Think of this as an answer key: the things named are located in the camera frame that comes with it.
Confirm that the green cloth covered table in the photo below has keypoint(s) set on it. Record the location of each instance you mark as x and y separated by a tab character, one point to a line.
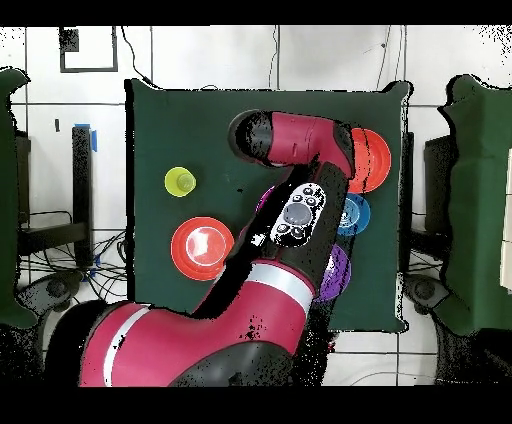
480	200
6	200

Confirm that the black metal frame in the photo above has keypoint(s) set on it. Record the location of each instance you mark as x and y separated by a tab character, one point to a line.
52	236

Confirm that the dark green table cloth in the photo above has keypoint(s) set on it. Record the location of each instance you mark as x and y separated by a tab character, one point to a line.
180	120

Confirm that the yellow cup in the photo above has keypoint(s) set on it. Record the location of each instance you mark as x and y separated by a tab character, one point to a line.
180	182

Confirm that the large magenta bowl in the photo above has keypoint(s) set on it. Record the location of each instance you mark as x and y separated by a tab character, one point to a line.
264	198

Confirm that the black post with blue tape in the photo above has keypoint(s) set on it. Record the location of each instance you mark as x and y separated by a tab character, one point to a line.
82	192

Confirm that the black square floor frame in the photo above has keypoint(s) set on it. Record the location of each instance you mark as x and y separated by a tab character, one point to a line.
88	69

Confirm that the black pedestal foot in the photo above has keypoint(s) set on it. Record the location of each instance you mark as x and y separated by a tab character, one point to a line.
56	288
424	290

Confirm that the orange bowl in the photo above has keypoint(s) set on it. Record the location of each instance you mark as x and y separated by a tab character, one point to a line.
202	248
374	160

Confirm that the black box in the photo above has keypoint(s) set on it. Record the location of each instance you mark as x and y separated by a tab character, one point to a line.
438	184

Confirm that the purple bowl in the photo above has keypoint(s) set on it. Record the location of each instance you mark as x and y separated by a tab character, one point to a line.
338	276

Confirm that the straight-sided blue bowl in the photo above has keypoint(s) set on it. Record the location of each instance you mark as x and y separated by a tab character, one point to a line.
358	214

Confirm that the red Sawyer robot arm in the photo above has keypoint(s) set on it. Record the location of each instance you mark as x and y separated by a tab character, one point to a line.
240	328

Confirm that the small red and grey item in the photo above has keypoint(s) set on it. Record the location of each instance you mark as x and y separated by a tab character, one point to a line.
331	346

